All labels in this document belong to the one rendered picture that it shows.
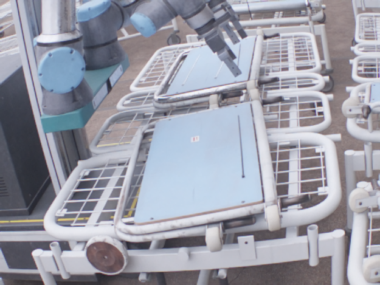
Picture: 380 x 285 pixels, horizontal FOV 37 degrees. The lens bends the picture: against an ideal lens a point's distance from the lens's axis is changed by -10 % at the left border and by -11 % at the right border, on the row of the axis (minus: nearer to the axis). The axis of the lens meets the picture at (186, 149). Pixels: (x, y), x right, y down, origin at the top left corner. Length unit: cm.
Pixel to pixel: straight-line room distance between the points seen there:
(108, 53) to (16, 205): 70
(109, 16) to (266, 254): 124
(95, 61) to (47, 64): 67
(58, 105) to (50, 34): 30
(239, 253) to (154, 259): 23
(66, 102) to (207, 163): 51
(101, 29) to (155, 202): 94
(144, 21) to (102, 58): 61
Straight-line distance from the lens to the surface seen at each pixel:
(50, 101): 200
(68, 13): 178
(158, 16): 183
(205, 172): 174
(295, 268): 222
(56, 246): 171
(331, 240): 156
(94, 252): 161
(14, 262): 239
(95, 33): 239
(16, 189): 226
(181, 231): 155
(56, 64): 176
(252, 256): 157
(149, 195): 169
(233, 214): 152
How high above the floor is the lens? 132
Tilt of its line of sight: 23 degrees down
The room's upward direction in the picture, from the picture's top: 11 degrees counter-clockwise
